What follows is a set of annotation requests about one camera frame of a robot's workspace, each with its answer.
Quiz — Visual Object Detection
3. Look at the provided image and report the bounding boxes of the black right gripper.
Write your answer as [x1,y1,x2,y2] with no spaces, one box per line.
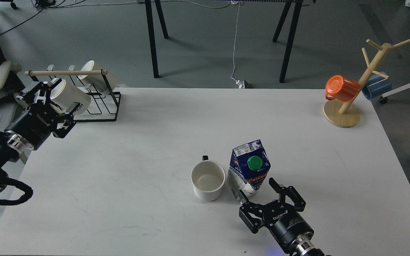
[238,177,314,254]

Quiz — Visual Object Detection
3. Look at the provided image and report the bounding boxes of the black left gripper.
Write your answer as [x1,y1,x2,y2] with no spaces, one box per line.
[5,78,81,150]

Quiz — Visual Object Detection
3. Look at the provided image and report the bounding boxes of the blue white milk carton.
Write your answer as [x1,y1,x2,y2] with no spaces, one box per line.
[227,139,271,201]

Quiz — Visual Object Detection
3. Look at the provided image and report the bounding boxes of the white smiley mug black handle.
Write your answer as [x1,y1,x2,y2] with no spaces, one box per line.
[190,155,226,202]

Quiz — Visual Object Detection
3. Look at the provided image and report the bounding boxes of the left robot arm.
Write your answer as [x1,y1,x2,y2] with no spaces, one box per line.
[0,78,79,206]

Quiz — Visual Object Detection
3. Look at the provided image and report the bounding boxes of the orange cup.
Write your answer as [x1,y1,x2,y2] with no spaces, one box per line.
[324,75,360,103]

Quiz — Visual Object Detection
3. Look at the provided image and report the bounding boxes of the blue cup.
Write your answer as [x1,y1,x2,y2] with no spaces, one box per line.
[361,74,392,100]

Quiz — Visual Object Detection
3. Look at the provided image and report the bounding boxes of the white HOME mug front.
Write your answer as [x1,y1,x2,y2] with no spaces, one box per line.
[50,78,91,115]

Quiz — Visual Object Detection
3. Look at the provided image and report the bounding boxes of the white home mug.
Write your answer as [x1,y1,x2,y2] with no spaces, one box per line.
[50,78,91,115]
[78,60,119,95]

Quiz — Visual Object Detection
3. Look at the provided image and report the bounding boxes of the white HOME mug rear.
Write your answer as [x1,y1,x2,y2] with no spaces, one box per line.
[78,60,119,95]

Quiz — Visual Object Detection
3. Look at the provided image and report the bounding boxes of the wooden mug tree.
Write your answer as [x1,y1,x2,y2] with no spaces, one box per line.
[323,39,410,128]

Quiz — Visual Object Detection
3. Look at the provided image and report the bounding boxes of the black table left legs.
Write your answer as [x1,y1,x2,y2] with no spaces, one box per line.
[144,0,169,79]

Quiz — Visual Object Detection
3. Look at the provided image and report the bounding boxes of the black table legs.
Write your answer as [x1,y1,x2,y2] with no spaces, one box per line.
[272,0,303,83]
[144,0,169,79]

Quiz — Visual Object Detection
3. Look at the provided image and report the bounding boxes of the power strip plug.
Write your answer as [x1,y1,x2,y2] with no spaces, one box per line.
[236,79,253,89]

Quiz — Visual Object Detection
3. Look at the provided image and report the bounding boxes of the black table right legs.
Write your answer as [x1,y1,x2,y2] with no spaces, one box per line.
[272,0,303,83]

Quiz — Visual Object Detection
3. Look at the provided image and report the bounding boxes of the black wire mug rack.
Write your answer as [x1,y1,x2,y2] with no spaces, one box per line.
[25,65,121,123]

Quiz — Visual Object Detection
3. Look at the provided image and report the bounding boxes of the black cable on floor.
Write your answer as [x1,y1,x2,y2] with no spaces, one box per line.
[0,0,88,38]

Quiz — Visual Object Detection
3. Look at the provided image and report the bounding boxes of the white power cable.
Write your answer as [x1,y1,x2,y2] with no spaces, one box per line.
[229,0,244,84]

